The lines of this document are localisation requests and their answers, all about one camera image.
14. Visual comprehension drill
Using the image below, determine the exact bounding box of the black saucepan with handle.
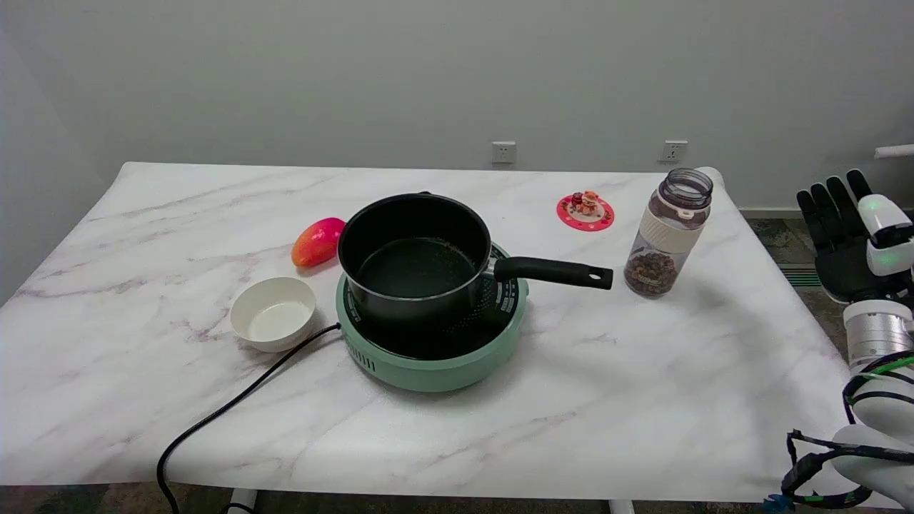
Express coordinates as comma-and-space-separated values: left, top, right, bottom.
337, 191, 614, 323

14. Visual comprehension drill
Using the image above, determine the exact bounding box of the black power cord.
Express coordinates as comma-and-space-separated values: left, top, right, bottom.
156, 323, 342, 514

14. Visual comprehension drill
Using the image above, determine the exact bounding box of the green floor vent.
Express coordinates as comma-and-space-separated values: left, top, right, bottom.
778, 265, 823, 288

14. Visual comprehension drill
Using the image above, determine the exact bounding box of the white bowl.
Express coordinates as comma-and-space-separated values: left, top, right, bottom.
229, 276, 317, 353

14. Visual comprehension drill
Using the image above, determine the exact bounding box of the red orange mango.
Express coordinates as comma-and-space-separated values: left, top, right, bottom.
291, 217, 347, 269

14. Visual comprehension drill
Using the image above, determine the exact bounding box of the red round coaster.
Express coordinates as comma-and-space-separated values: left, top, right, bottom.
556, 194, 616, 233

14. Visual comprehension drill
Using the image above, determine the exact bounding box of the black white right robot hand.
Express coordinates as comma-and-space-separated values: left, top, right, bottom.
796, 168, 914, 305

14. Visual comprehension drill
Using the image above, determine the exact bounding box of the green induction cooker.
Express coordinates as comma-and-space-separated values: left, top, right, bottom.
335, 241, 530, 393

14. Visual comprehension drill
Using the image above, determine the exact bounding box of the clear bottle with brown contents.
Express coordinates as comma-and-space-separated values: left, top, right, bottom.
623, 168, 714, 299

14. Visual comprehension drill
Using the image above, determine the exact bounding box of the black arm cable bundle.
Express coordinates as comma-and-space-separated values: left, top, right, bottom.
763, 350, 914, 512

